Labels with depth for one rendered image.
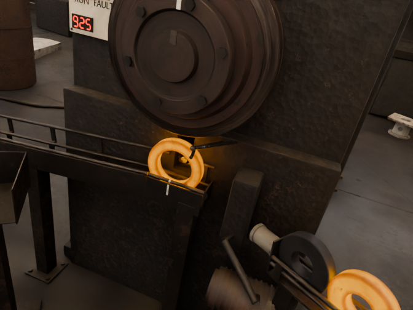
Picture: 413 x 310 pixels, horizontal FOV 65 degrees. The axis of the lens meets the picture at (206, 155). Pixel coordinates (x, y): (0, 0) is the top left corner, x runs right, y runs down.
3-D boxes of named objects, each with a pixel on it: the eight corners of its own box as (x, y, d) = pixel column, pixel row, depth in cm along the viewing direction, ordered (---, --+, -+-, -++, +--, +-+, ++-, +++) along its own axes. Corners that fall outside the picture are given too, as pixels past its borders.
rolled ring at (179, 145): (205, 151, 96) (209, 146, 99) (149, 133, 100) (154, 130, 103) (196, 200, 105) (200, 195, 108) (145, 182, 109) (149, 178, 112)
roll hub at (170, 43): (128, 93, 90) (134, -20, 77) (223, 121, 84) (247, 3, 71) (117, 99, 85) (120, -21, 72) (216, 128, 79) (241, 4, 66)
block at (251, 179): (227, 221, 114) (241, 162, 103) (248, 229, 113) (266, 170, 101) (217, 240, 105) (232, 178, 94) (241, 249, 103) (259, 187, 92)
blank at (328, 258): (292, 219, 86) (284, 222, 84) (345, 254, 75) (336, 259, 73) (281, 264, 92) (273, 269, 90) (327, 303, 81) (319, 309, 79)
